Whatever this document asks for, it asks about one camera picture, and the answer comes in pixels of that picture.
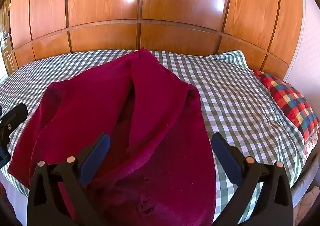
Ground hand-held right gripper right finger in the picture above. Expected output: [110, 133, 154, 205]
[211, 132, 293, 226]

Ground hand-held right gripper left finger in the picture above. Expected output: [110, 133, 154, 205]
[27, 133, 111, 226]

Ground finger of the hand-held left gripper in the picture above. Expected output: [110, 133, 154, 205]
[0, 102, 28, 167]

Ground maroon pants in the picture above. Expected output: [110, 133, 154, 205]
[7, 48, 217, 226]

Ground green checked bed sheet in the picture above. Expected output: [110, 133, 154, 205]
[0, 49, 310, 224]

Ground wooden door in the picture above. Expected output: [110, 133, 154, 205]
[0, 0, 16, 77]

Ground multicolour plaid pillow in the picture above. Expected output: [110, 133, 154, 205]
[253, 69, 320, 139]

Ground floral mattress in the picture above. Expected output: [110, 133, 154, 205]
[303, 128, 319, 159]

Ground green checked pillow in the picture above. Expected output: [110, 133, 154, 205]
[207, 50, 251, 72]

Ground wooden wardrobe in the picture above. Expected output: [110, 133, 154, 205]
[7, 0, 304, 80]

